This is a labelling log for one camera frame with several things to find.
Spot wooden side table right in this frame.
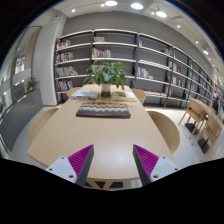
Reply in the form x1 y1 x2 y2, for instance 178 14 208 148
184 98 219 136

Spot wooden chair far right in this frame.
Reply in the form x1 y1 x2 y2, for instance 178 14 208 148
132 88 146 104

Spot wooden chair near right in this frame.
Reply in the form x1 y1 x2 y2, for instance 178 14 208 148
148 111 180 153

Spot open book stack left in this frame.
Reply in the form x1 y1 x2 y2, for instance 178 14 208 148
71 90 99 99

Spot zigzag patterned folded towel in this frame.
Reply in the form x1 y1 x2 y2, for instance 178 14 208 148
76 102 131 118

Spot yellow-green book on table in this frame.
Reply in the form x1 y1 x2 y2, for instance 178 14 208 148
111 91 136 102

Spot wooden chair at side table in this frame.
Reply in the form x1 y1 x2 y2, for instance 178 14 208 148
192 115 222 153

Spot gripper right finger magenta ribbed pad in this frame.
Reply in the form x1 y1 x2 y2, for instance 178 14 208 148
133 144 179 186

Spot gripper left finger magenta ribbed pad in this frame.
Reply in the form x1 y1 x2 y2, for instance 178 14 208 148
47 145 94 187

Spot large grey bookshelf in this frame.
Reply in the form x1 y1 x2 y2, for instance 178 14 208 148
54 29 223 108

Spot wooden chair near left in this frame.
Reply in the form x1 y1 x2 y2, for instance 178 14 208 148
28 108 58 143

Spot green potted plant white pot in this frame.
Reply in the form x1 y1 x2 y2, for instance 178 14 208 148
84 60 127 97

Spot small plant by window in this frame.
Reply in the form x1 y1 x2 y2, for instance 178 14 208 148
27 77 38 91

